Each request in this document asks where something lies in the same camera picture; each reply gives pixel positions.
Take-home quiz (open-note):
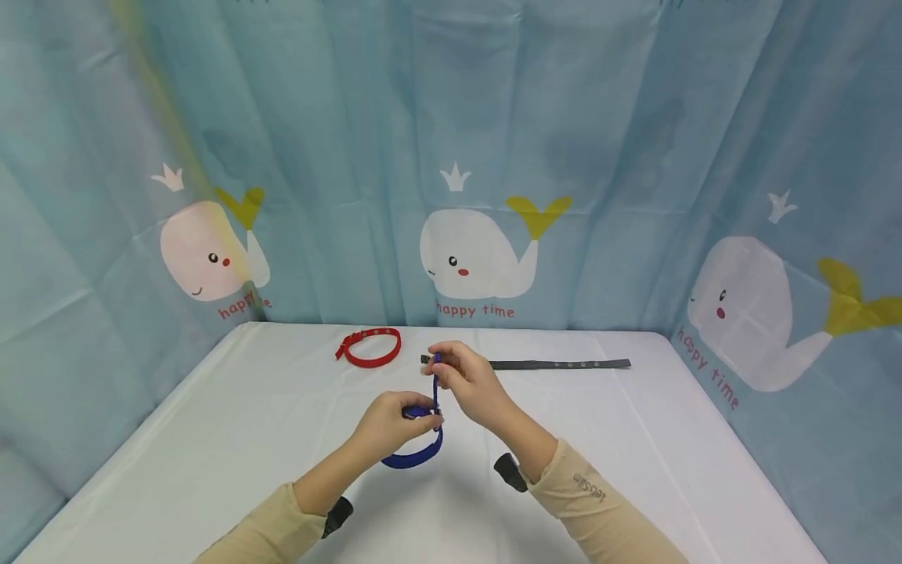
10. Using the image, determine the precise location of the blue collar strap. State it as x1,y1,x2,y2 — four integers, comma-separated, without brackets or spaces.
381,352,445,470

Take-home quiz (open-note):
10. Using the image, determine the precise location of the person's left hand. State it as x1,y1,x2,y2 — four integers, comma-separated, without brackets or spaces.
348,391,445,471

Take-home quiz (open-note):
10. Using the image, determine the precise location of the red collar strap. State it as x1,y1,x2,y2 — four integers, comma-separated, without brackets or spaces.
334,327,402,369

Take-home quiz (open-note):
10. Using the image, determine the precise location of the person's left forearm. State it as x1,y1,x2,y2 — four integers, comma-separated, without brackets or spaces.
193,446,374,564

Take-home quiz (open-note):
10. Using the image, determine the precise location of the person's right hand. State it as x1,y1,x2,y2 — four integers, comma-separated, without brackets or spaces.
424,341,521,432

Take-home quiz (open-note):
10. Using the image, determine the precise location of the person's right forearm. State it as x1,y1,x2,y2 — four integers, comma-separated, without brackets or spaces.
493,407,688,564

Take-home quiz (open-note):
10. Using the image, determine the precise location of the black collar strap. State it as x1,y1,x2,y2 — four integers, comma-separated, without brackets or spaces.
420,355,632,371

